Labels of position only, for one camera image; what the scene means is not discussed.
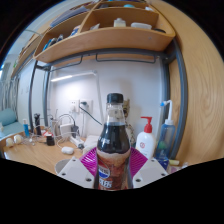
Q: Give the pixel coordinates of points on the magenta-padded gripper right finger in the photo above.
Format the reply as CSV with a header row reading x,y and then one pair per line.
x,y
150,170

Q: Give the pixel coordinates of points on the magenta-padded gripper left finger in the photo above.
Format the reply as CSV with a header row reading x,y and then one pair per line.
x,y
74,171

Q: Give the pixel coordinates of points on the cola bottle with black cap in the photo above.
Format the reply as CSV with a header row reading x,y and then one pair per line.
x,y
113,143

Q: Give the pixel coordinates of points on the white earbuds case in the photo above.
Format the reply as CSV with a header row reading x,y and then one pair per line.
x,y
67,150

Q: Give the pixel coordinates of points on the white pump bottle red pump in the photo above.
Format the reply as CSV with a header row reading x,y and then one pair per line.
x,y
145,143

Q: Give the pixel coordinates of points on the white power strip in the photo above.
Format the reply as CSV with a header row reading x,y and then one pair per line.
x,y
76,142

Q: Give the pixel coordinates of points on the blue spray bottle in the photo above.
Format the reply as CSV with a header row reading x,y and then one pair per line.
x,y
165,140

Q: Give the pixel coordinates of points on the white crumpled paper bag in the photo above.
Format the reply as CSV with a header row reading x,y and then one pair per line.
x,y
90,141

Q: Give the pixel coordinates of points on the small black box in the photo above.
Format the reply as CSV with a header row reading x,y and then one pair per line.
x,y
50,140

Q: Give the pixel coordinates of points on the white charger block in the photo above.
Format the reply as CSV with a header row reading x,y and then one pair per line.
x,y
66,129

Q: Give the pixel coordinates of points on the black electric shaver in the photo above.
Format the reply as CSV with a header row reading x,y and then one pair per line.
x,y
37,123

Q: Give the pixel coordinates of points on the blue tube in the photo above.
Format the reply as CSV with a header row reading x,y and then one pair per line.
x,y
26,128

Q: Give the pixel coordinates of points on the small white jar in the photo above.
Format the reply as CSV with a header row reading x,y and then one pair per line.
x,y
18,139
10,142

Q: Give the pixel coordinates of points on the teal sofa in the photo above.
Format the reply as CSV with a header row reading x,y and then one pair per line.
x,y
8,123

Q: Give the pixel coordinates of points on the wooden shelf unit with items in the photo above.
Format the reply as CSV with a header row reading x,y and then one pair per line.
x,y
110,38

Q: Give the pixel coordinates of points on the white wall outlet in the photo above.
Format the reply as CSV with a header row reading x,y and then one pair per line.
x,y
85,105

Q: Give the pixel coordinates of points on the grey metal desk frame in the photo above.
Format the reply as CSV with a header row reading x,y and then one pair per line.
x,y
181,100

